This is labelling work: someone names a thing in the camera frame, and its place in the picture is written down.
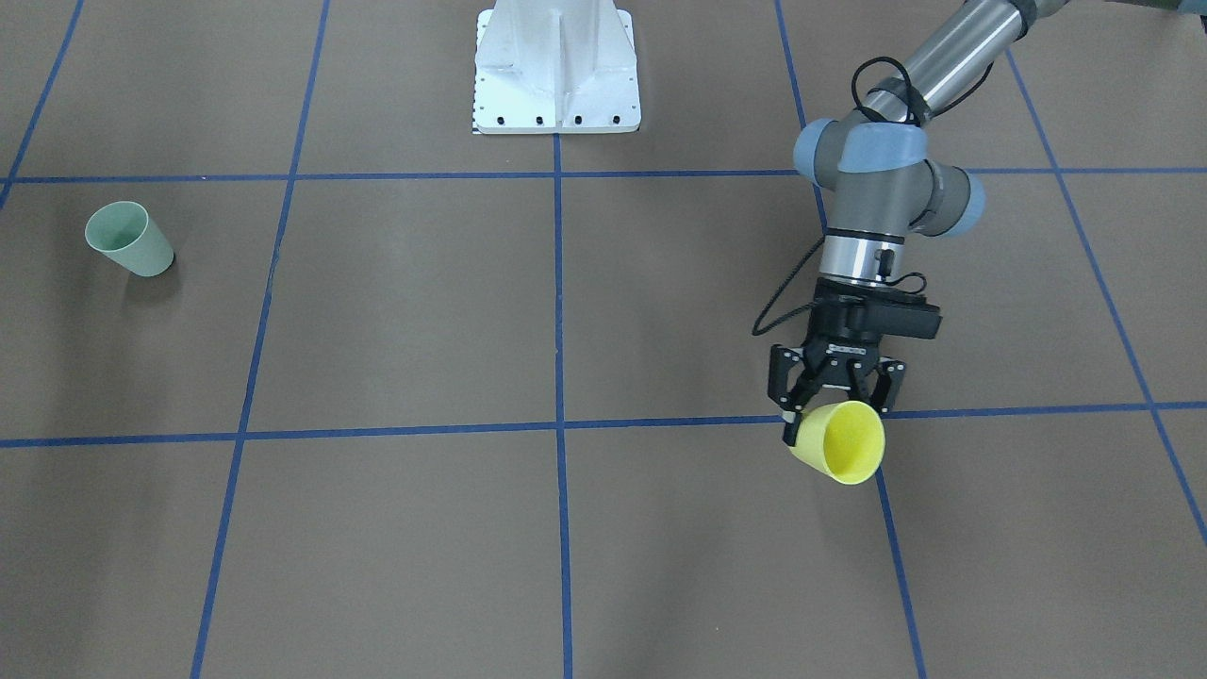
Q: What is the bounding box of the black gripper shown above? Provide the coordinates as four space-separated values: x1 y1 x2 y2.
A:
766 300 908 447

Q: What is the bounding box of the yellow plastic cup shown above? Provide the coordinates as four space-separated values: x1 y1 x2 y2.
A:
782 400 886 486

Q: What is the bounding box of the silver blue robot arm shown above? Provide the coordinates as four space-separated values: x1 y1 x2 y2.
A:
768 1 1065 446

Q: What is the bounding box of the light green plastic cup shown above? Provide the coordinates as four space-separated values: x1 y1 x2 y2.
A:
84 201 175 279

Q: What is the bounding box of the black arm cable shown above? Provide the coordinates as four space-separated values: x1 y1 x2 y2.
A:
752 57 996 338

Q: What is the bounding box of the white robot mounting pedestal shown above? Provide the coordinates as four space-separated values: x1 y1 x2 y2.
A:
471 1 642 135

